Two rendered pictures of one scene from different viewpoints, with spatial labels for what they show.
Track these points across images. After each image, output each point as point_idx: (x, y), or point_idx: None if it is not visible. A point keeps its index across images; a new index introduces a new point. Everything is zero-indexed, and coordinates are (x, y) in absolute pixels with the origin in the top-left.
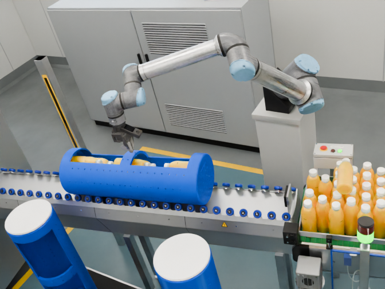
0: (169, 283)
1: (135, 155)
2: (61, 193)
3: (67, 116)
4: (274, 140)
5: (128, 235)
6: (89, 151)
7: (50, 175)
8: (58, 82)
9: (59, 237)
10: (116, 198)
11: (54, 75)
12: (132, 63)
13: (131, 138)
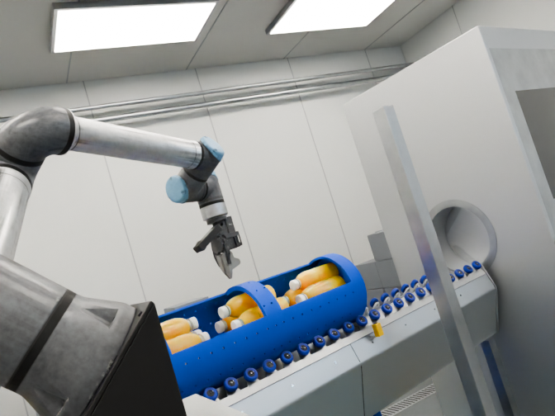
0: None
1: (236, 288)
2: (367, 318)
3: (409, 217)
4: None
5: None
6: (348, 276)
7: (419, 299)
8: (398, 154)
9: None
10: (293, 353)
11: (393, 141)
12: (202, 136)
13: (223, 255)
